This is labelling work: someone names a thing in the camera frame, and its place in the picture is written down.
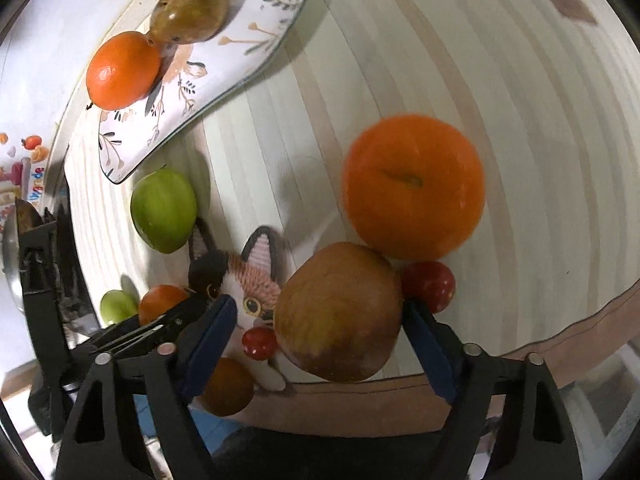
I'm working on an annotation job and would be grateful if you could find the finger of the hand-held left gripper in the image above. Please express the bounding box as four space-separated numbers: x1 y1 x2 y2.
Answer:
102 316 201 361
90 294 208 348

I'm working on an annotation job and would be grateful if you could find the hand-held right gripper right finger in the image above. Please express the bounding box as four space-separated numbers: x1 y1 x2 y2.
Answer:
401 299 584 480

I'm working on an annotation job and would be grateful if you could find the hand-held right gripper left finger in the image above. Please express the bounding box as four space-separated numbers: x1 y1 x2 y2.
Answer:
54 294 239 480

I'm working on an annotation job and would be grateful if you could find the small orange tomato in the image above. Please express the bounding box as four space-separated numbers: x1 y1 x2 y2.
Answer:
138 284 191 326

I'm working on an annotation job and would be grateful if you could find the large brown pear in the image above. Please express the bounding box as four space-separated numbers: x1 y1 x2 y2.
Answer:
274 241 404 383

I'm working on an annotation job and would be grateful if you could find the shiny metal utensil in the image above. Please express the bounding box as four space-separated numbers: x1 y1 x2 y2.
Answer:
0 198 46 317

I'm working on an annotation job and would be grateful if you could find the small green fruit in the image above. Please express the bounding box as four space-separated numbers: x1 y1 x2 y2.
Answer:
100 289 140 326

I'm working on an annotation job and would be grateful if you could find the red cherry tomato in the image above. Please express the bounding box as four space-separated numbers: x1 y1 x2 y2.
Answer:
242 328 278 362
400 261 457 314

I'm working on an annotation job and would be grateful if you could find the small brown-orange fruit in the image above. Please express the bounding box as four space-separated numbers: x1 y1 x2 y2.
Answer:
200 357 256 418

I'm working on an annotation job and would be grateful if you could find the cat-shaped woven coaster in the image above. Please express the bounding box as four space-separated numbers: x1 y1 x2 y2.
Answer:
187 217 288 393

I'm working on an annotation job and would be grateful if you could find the large orange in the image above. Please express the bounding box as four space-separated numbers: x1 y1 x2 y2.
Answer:
342 114 487 261

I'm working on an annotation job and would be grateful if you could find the medium orange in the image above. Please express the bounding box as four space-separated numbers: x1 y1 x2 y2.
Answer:
85 31 163 111

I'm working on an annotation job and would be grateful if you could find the floral white plate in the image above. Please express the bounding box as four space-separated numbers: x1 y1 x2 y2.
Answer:
97 0 308 185

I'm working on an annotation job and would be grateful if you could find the greenish brown pear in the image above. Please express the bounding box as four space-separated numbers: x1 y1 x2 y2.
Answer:
148 0 230 47

